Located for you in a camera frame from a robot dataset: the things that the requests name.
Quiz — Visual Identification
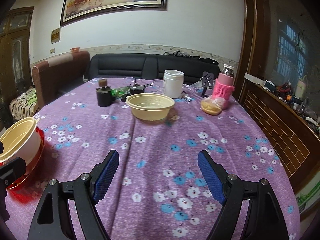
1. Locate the pink sleeved bottle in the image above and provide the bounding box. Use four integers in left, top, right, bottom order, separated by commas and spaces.
213, 64, 234, 109

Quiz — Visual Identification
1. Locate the black leather sofa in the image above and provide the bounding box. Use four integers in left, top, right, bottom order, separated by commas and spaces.
86, 54, 220, 85

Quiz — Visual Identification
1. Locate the wooden side counter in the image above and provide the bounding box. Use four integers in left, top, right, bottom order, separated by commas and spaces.
240, 81, 319, 193

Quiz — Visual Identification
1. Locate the black phone stand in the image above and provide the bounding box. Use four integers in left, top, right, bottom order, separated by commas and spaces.
201, 72, 215, 98

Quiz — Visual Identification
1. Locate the purple floral tablecloth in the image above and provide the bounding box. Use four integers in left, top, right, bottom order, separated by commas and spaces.
6, 80, 300, 239

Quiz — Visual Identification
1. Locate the small wall plaque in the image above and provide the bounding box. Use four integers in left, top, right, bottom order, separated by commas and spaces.
51, 28, 61, 44

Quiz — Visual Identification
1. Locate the green wrapped item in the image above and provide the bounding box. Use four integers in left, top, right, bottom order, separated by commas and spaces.
111, 86, 130, 99

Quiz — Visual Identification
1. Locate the patterned cushion stool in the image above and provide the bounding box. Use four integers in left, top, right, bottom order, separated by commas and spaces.
9, 87, 39, 122

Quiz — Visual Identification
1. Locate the red wedding text plate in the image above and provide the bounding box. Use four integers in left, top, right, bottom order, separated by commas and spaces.
7, 128, 46, 204

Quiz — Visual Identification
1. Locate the bagged pastry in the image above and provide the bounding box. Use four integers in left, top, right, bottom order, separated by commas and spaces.
200, 96, 226, 116

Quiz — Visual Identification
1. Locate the brown armchair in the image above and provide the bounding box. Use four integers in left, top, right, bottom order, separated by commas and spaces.
31, 51, 90, 108

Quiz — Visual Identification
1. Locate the white plastic jar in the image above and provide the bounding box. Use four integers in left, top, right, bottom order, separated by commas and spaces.
163, 69, 184, 99

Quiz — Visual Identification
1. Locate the wooden glass door cabinet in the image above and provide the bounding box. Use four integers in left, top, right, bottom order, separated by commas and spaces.
0, 6, 35, 120

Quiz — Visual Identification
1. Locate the white bowl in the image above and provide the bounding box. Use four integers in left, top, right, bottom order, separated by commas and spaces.
7, 126, 41, 174

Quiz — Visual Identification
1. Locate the beige bowl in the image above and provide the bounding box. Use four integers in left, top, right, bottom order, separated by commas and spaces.
1, 117, 41, 165
126, 93, 175, 122

